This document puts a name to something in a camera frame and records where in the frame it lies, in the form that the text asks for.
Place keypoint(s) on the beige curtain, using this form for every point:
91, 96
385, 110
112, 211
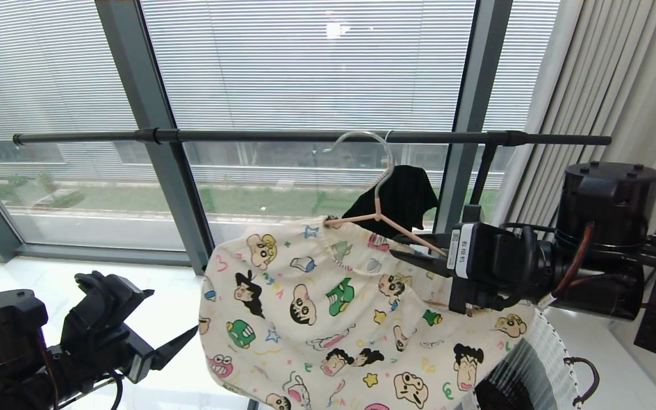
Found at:
607, 85

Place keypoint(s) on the pink clothes hanger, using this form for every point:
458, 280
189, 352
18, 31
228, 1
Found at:
389, 148
377, 193

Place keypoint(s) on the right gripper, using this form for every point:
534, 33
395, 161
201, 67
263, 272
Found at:
493, 267

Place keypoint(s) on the white laundry basket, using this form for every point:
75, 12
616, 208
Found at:
538, 364

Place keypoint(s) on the cream printed garment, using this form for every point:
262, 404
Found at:
333, 319

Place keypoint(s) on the window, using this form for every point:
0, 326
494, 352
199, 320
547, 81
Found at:
305, 57

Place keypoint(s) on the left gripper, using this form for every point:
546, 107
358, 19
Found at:
111, 356

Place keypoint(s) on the black clothes rack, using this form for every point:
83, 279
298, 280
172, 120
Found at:
248, 136

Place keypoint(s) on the black garment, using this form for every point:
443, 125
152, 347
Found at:
402, 193

